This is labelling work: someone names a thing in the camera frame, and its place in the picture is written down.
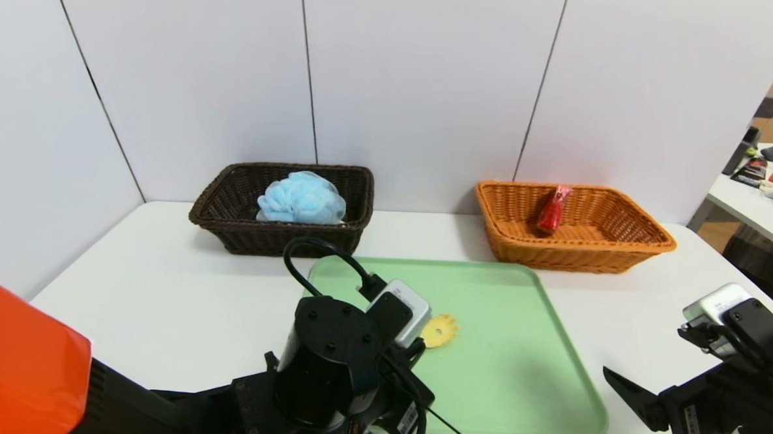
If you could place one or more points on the black printed packet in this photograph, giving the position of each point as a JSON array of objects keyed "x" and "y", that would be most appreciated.
[{"x": 748, "y": 174}]

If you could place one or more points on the light green plastic tray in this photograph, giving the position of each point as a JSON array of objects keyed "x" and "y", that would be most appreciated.
[{"x": 516, "y": 379}]

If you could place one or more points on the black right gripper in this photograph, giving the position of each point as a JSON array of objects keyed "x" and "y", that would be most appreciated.
[{"x": 689, "y": 418}]

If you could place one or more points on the black stand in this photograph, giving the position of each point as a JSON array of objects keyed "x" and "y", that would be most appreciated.
[{"x": 743, "y": 146}]

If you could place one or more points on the blue mesh bath sponge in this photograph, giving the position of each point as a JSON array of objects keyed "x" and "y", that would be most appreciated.
[{"x": 302, "y": 200}]

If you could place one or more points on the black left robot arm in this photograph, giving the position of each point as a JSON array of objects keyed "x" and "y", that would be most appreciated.
[{"x": 328, "y": 364}]

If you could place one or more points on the orange wicker basket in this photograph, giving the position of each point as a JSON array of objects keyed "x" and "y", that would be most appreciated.
[{"x": 587, "y": 255}]

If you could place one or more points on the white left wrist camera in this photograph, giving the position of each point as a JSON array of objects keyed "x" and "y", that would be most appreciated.
[{"x": 409, "y": 306}]

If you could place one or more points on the white side table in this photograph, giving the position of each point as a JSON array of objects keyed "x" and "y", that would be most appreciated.
[{"x": 752, "y": 208}]

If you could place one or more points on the dark brown wicker basket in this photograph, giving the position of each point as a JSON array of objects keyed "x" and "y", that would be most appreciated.
[{"x": 229, "y": 226}]

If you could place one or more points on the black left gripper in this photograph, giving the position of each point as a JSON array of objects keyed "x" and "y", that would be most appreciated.
[{"x": 409, "y": 419}]

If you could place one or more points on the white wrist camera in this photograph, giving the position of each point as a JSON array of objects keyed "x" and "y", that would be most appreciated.
[
  {"x": 409, "y": 306},
  {"x": 715, "y": 306}
]

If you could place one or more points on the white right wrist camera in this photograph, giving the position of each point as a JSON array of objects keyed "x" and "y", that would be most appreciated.
[{"x": 715, "y": 306}]

